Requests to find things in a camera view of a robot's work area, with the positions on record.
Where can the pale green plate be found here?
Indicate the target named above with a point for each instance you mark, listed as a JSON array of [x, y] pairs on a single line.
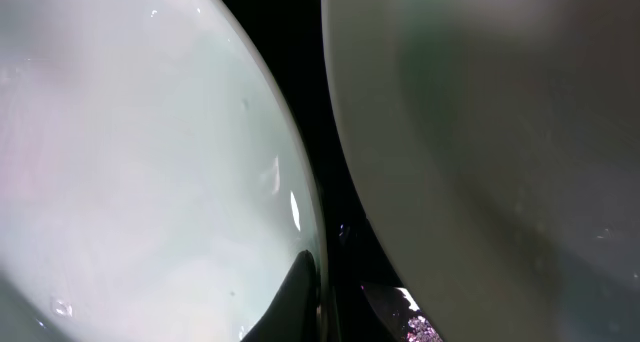
[[494, 146]]

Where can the black round tray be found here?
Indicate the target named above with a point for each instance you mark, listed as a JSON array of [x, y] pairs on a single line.
[[364, 299]]

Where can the mint green plate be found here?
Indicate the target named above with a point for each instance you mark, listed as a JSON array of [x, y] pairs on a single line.
[[154, 186]]

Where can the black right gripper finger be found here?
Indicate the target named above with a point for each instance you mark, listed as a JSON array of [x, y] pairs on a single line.
[[292, 314]]

